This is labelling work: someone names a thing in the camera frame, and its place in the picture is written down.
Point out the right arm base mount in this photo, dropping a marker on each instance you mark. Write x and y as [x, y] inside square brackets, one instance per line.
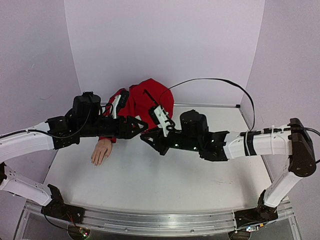
[261, 214]

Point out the mannequin hand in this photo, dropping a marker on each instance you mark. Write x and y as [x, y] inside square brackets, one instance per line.
[101, 151]

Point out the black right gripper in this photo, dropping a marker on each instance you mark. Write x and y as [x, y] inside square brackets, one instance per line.
[164, 142]

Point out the red jacket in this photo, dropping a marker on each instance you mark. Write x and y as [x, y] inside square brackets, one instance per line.
[144, 96]

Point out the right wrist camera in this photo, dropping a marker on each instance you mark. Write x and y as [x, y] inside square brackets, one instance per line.
[161, 118]

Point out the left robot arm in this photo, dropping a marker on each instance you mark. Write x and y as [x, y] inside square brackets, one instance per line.
[19, 143]

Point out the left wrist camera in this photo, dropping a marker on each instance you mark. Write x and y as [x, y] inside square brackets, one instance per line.
[119, 103]

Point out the aluminium front rail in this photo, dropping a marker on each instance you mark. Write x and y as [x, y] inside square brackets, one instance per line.
[163, 224]

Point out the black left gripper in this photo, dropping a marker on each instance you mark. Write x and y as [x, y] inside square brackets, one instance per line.
[128, 133]

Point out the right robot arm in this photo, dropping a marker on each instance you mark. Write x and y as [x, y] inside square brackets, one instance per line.
[291, 140]

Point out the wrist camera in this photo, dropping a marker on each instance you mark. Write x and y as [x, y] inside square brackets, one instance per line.
[161, 118]
[119, 103]

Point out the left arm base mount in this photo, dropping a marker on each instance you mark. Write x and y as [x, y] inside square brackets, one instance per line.
[58, 209]

